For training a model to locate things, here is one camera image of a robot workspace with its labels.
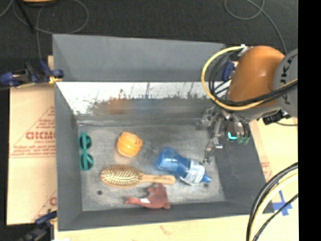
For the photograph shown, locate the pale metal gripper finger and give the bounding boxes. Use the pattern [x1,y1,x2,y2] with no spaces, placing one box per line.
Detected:
[196,106,218,131]
[203,137,224,166]

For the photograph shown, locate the blue plastic bottle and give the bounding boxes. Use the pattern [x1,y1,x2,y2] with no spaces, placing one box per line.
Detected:
[156,147,212,186]

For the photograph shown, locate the red-brown toy animal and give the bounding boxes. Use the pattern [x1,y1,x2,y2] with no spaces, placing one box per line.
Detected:
[124,183,172,210]

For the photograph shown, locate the orange ribbed plastic cup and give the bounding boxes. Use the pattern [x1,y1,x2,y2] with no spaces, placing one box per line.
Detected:
[116,132,143,158]

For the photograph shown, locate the grey metal bin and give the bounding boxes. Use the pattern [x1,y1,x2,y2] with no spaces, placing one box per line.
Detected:
[52,34,274,231]

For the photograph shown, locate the wooden hairbrush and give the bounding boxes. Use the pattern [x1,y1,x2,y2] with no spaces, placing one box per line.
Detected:
[100,165,177,188]

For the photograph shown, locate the green sunglasses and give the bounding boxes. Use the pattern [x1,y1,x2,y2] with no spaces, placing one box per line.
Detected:
[78,132,94,171]

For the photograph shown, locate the brown cardboard board red print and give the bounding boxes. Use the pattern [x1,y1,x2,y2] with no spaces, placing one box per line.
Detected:
[6,86,59,226]

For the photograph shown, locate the black cylinder on white bracket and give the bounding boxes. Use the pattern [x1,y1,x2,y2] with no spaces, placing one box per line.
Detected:
[262,109,292,126]

